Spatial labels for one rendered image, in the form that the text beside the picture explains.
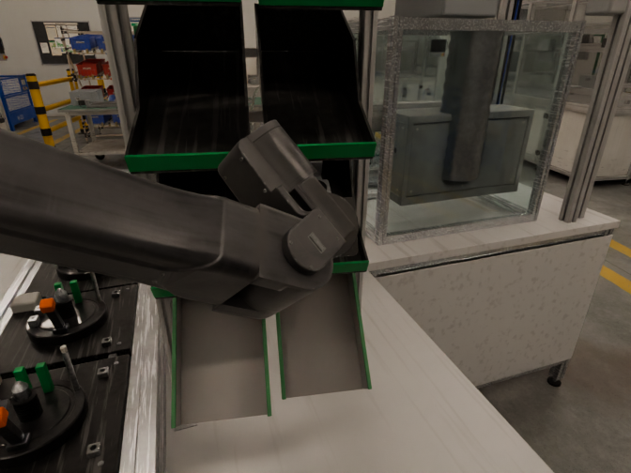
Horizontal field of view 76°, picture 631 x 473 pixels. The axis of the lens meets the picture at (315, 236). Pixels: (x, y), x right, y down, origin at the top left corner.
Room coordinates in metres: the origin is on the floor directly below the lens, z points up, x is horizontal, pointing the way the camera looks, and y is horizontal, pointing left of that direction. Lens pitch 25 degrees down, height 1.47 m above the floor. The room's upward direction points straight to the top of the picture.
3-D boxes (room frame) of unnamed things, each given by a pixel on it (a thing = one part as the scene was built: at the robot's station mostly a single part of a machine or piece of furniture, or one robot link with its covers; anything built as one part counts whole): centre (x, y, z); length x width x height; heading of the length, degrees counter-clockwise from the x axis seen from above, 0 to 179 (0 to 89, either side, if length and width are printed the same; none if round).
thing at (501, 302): (1.61, -0.56, 0.43); 1.11 x 0.68 x 0.86; 109
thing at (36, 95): (7.96, 4.46, 0.58); 3.40 x 0.20 x 1.15; 10
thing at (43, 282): (0.90, 0.57, 1.01); 0.24 x 0.24 x 0.13; 19
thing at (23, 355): (0.67, 0.49, 1.01); 0.24 x 0.24 x 0.13; 19
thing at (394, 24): (1.57, -0.47, 1.21); 0.69 x 0.46 x 0.69; 109
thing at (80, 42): (7.59, 3.43, 0.94); 1.34 x 0.93 x 1.87; 102
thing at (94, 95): (5.57, 2.99, 0.90); 0.40 x 0.30 x 0.17; 12
